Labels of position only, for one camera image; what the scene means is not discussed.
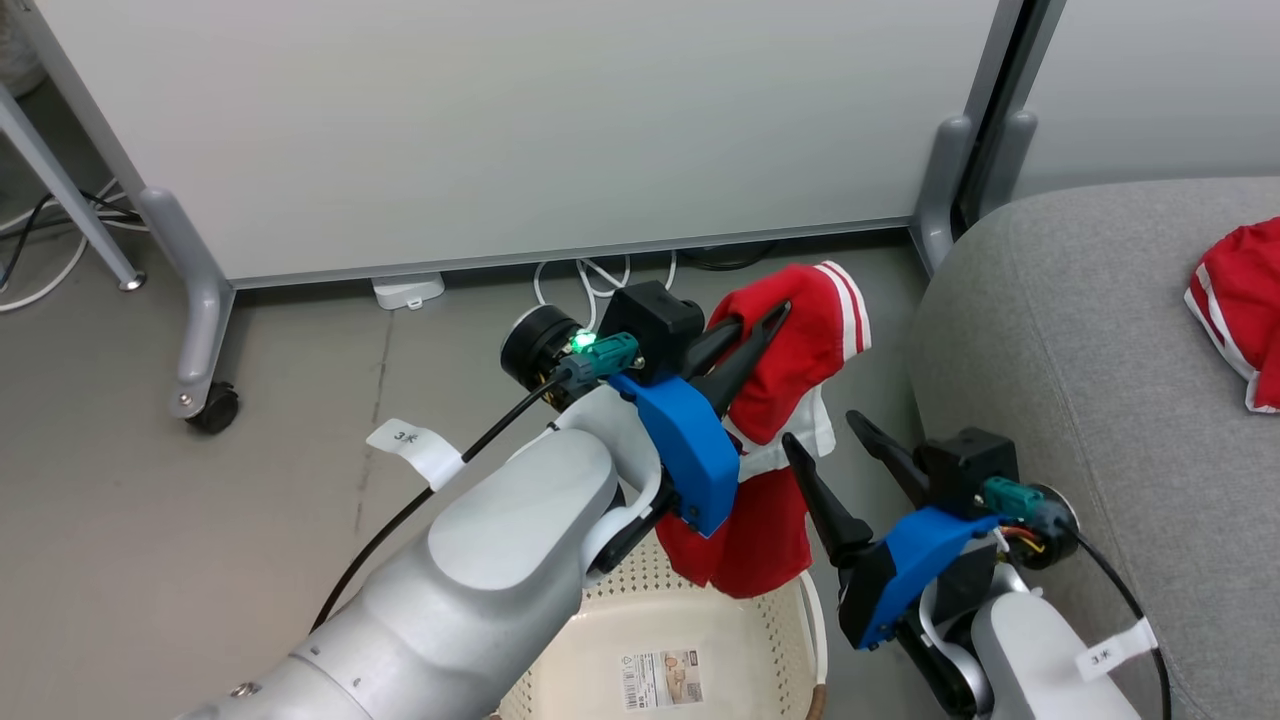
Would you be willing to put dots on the printed basket label sticker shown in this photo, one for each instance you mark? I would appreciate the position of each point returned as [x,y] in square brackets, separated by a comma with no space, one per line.
[662,680]

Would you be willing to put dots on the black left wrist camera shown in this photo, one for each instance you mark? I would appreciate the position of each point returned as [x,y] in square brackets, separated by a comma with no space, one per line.
[655,320]

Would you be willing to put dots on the perforated beige laundry basket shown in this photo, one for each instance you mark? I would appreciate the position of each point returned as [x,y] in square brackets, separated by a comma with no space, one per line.
[720,640]

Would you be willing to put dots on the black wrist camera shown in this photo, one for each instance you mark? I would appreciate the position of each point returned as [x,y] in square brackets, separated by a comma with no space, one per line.
[655,320]
[965,460]

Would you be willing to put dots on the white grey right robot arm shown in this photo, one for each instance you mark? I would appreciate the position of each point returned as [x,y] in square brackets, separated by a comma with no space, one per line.
[1030,650]

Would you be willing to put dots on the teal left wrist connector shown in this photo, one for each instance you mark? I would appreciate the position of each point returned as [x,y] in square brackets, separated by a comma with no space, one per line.
[605,355]

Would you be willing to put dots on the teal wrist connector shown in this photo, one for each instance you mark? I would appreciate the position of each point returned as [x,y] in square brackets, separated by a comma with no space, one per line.
[605,355]
[1012,497]

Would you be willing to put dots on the white power adapter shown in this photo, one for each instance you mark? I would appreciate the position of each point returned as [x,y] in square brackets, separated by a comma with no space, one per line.
[408,290]

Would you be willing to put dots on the red white-striped shirt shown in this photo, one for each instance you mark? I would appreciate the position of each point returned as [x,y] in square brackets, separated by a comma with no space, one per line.
[790,350]

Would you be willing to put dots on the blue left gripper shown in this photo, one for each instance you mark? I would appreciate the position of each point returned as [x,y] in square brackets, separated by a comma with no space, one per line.
[690,450]

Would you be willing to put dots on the grey metal table leg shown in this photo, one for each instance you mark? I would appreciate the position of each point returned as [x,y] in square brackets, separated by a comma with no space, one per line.
[60,190]

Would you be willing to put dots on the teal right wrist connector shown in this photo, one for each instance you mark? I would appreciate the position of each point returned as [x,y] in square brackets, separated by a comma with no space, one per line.
[1012,497]

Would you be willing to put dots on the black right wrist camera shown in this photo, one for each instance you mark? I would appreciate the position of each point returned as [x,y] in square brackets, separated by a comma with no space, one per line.
[965,460]

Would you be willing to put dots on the black caster wheel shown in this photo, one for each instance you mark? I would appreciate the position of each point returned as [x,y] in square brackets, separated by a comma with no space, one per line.
[213,408]

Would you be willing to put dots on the large white partition panel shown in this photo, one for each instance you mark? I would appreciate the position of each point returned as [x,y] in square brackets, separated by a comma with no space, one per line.
[500,120]

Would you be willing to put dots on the grey fabric sofa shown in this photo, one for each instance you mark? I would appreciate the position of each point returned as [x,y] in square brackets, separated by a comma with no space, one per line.
[1080,350]

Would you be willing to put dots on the narrow white partition panel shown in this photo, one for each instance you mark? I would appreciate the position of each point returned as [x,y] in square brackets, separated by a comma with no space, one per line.
[1160,90]

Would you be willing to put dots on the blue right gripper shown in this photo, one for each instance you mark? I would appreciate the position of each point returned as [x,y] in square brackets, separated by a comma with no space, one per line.
[900,570]

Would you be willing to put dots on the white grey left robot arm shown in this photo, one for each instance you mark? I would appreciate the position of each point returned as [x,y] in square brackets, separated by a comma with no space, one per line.
[480,560]

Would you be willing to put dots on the red white-trimmed shorts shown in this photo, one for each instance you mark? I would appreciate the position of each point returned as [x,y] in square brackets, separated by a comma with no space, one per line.
[1240,300]

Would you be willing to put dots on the white bumpy object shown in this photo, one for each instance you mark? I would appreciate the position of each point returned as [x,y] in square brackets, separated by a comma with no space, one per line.
[15,50]

